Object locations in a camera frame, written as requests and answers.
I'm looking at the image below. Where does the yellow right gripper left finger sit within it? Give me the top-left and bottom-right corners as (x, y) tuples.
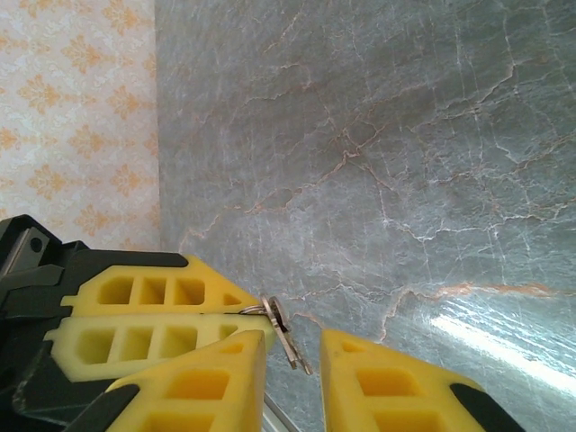
(78, 329), (267, 432)

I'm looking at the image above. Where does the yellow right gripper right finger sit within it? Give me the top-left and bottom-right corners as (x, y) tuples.
(318, 328), (530, 432)

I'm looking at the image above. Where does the silver key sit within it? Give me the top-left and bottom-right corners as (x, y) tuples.
(276, 314), (315, 377)
(263, 294), (302, 371)

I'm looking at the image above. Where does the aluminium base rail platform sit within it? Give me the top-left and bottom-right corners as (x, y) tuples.
(263, 390), (301, 432)

